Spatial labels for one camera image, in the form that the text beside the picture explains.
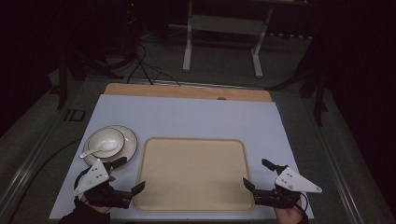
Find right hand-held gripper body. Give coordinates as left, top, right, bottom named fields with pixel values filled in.
left=253, top=166, right=323, bottom=210

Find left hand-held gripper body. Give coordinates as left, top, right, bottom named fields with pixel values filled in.
left=72, top=159, right=134, bottom=210

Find white plate with dark rim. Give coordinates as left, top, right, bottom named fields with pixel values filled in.
left=82, top=124, right=138, bottom=167

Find white ceramic spoon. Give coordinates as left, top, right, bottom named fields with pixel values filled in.
left=78, top=137, right=120, bottom=160

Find white bowl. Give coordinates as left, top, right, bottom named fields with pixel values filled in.
left=87, top=127, right=126, bottom=160

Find beige tray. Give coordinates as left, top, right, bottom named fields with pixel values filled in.
left=134, top=136, right=256, bottom=213

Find person's right hand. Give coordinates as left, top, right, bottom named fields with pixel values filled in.
left=273, top=199, right=304, bottom=224

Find floor socket box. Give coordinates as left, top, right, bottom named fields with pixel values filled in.
left=64, top=108, right=87, bottom=123

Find pale blue table mat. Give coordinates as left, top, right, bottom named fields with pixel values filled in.
left=49, top=93, right=315, bottom=222

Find black stand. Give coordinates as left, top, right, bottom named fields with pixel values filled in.
left=55, top=46, right=125, bottom=110
left=265, top=27, right=330, bottom=127

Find wooden table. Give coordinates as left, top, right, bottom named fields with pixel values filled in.
left=103, top=82, right=274, bottom=103

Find white metal stand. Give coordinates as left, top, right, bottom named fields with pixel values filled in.
left=181, top=0, right=276, bottom=79

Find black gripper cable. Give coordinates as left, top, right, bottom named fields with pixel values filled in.
left=73, top=167, right=92, bottom=191
left=298, top=191, right=310, bottom=217

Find metal floor rail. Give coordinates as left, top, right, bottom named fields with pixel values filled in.
left=303, top=96, right=367, bottom=224
left=0, top=105, right=68, bottom=216

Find black floor cable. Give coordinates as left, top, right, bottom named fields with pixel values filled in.
left=5, top=137, right=83, bottom=220

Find black floor cables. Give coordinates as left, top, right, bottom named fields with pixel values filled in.
left=125, top=40, right=182, bottom=88

